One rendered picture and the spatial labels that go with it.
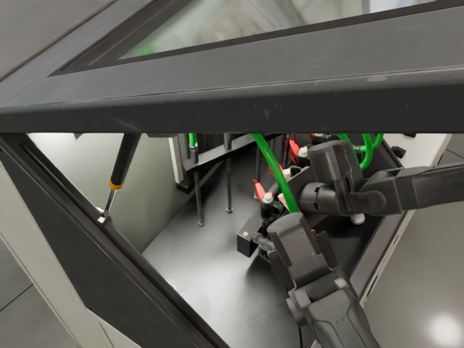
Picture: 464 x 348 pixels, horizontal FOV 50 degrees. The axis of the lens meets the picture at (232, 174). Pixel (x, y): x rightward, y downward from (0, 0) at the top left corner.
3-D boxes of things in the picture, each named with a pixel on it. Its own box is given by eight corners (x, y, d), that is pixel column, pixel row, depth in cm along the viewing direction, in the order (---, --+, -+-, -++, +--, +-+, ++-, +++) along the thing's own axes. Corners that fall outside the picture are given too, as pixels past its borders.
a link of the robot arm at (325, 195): (344, 222, 81) (369, 209, 84) (333, 183, 80) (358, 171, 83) (317, 219, 87) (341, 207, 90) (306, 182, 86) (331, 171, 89)
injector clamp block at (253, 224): (269, 284, 126) (273, 254, 114) (236, 264, 129) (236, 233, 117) (330, 194, 143) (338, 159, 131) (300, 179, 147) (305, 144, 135)
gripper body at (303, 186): (305, 165, 94) (330, 164, 88) (326, 210, 96) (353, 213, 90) (280, 182, 91) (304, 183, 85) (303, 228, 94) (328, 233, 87)
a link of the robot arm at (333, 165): (387, 211, 76) (399, 193, 83) (367, 141, 75) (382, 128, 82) (317, 220, 83) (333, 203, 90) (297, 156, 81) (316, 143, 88)
